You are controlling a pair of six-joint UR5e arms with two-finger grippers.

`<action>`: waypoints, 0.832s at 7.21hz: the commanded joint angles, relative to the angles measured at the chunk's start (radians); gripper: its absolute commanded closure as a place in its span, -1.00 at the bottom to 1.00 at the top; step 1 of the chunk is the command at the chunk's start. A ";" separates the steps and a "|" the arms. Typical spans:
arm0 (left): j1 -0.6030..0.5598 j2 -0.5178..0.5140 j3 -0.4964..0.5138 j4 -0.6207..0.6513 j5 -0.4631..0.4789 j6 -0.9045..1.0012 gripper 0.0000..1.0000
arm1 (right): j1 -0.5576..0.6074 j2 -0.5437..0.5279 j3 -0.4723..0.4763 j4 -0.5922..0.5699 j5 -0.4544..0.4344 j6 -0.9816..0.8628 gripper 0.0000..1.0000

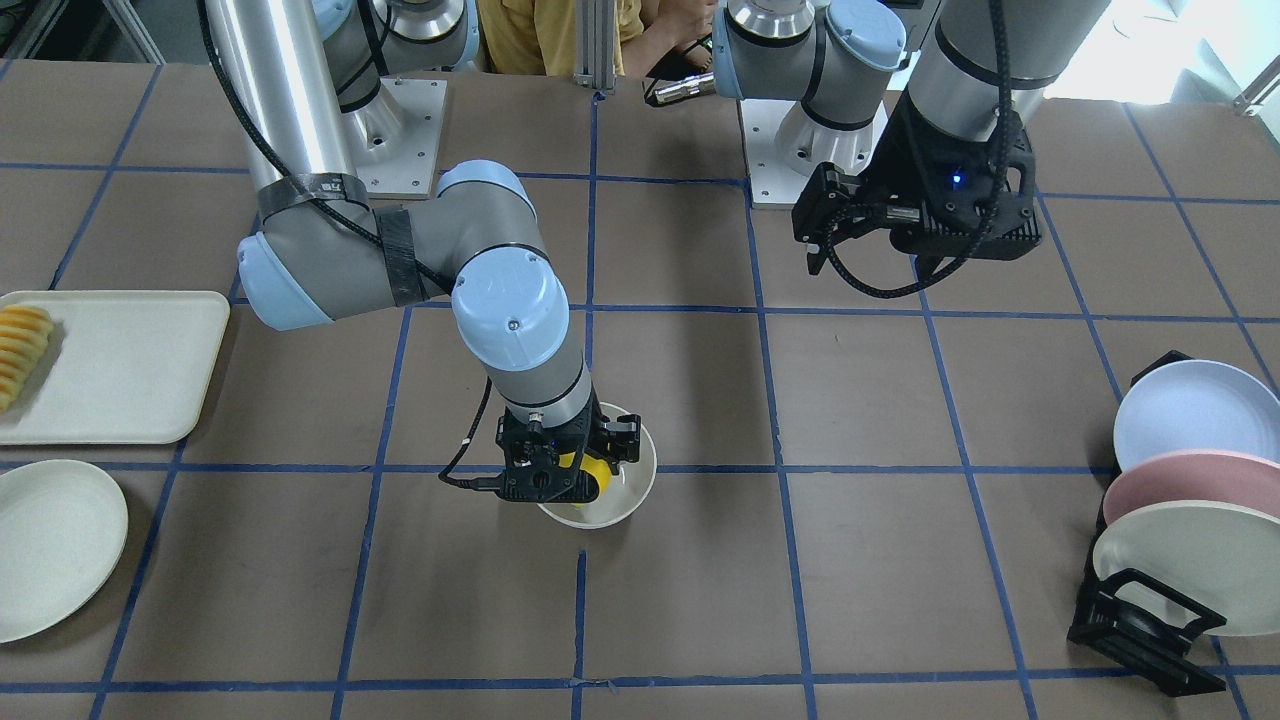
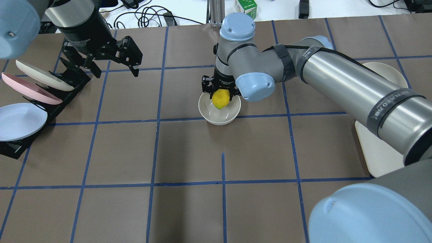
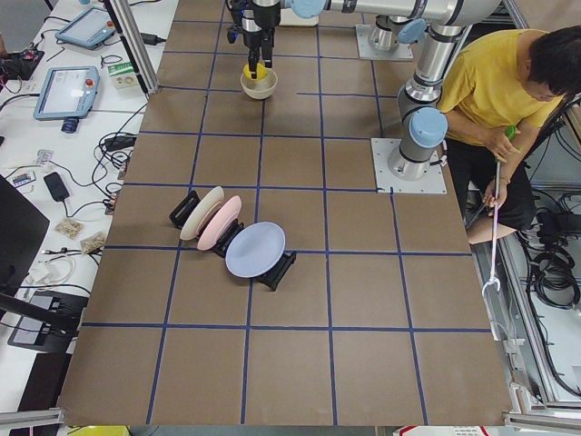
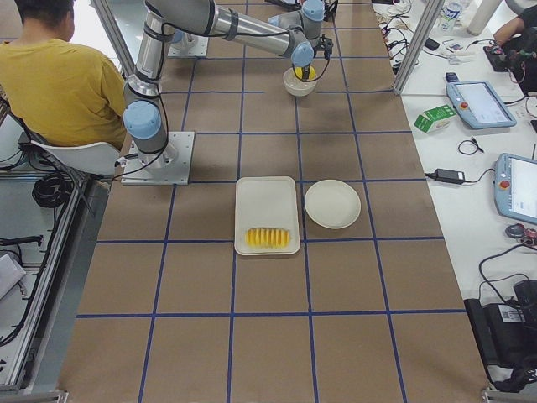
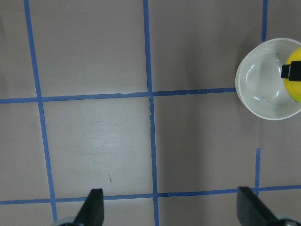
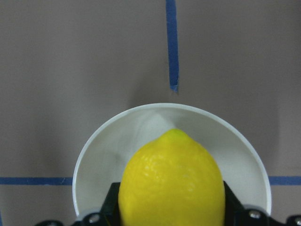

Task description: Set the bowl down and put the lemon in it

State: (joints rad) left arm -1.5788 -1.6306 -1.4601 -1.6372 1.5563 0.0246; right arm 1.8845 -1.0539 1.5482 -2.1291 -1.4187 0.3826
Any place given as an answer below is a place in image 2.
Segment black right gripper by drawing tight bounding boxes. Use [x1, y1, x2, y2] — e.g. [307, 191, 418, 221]
[201, 67, 241, 102]

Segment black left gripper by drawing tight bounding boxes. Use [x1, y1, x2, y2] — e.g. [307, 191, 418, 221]
[61, 35, 142, 78]

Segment yellow lemon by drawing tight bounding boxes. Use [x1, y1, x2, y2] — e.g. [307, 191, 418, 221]
[211, 89, 231, 110]

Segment cream ceramic bowl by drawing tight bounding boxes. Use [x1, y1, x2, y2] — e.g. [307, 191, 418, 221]
[198, 93, 242, 126]

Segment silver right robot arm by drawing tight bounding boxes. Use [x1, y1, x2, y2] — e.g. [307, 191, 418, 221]
[202, 12, 431, 243]

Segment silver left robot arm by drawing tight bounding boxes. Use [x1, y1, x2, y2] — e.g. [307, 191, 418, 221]
[0, 0, 142, 78]

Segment black power adapter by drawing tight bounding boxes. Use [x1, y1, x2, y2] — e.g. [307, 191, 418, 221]
[121, 0, 144, 9]

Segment cream plate in rack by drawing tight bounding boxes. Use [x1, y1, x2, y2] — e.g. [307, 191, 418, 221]
[16, 60, 74, 92]

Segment pink plate in rack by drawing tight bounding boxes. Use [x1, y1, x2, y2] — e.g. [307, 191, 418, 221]
[1, 72, 63, 105]

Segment green white carton box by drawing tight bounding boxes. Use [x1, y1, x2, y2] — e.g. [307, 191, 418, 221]
[234, 0, 258, 20]

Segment light blue plate in rack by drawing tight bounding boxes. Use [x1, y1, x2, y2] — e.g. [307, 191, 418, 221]
[0, 103, 48, 142]

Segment black dish rack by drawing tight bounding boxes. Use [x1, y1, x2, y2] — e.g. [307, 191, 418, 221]
[0, 58, 91, 159]

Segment cream round plate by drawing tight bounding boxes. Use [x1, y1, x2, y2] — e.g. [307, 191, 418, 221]
[363, 62, 408, 88]

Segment cream rectangular tray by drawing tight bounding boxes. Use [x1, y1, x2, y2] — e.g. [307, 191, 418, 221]
[354, 121, 404, 178]

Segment aluminium frame post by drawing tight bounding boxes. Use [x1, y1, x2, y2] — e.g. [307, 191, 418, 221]
[206, 0, 225, 28]

